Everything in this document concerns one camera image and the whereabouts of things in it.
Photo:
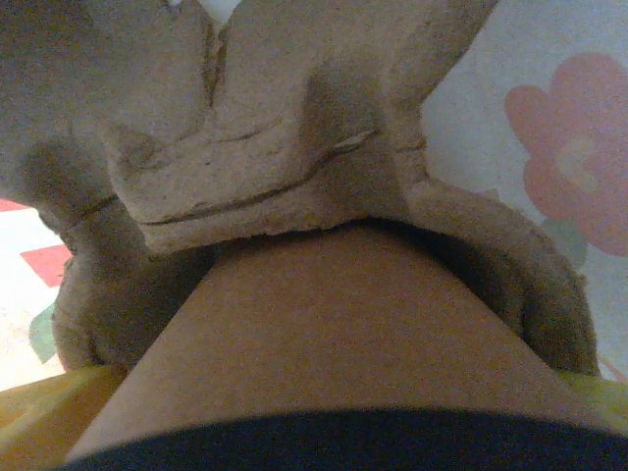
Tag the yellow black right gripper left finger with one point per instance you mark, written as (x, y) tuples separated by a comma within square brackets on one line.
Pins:
[(49, 422)]

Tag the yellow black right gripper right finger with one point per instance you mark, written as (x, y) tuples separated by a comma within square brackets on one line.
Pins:
[(608, 402)]

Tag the brown pulp cup carrier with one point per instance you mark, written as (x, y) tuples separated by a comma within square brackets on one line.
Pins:
[(270, 122)]

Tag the black plastic cup lid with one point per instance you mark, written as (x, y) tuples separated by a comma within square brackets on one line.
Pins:
[(343, 446)]

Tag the brown paper coffee cup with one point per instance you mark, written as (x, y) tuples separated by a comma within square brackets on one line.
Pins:
[(333, 333)]

